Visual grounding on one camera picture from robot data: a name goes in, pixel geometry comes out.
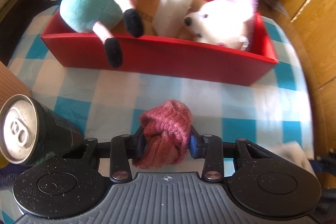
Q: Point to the white plush dog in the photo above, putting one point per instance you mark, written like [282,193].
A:
[220,22]

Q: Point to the red cardboard box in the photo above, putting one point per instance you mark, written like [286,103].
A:
[170,61]

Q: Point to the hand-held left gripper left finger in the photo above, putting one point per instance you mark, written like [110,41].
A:
[140,146]

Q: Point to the wooden wardrobe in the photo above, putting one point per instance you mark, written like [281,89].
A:
[315,16]

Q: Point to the white foam block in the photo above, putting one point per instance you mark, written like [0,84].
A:
[173,3]

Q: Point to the dark drink can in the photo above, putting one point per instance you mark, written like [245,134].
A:
[18,129]

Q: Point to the blue white checkered cloth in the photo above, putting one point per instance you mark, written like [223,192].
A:
[236,103]

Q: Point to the clear plastic bag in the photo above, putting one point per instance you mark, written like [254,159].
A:
[275,3]

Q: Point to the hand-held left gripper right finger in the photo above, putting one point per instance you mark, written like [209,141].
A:
[193,146]

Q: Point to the peach ribbed cylinder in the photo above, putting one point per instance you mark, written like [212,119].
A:
[10,79]

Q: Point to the pink knit hat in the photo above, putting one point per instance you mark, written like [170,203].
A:
[168,119]

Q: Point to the teal pig plush toy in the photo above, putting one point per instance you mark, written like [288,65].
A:
[86,1]

